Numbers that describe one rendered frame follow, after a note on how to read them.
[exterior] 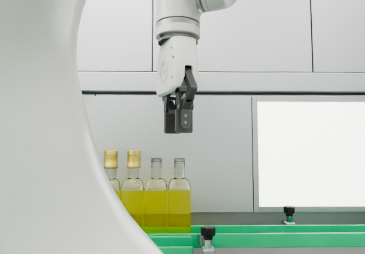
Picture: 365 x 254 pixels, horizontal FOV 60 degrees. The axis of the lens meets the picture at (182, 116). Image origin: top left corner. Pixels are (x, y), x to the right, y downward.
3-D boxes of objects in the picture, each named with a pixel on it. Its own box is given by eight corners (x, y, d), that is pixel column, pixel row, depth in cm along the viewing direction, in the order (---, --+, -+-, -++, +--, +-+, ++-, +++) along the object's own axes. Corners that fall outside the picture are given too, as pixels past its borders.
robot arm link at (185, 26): (149, 30, 62) (149, 45, 62) (164, 13, 54) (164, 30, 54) (188, 36, 66) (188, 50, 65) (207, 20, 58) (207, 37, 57)
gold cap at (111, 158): (100, 167, 79) (100, 150, 80) (111, 167, 82) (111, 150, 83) (110, 168, 77) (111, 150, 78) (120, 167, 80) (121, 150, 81)
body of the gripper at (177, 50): (150, 42, 63) (150, 98, 62) (168, 24, 53) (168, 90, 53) (185, 46, 66) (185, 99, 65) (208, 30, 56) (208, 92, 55)
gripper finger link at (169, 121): (159, 100, 63) (159, 134, 63) (165, 98, 60) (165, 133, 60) (175, 101, 64) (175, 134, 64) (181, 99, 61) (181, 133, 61)
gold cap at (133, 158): (141, 167, 82) (141, 150, 82) (139, 168, 79) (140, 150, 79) (127, 167, 82) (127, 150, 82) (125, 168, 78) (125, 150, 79)
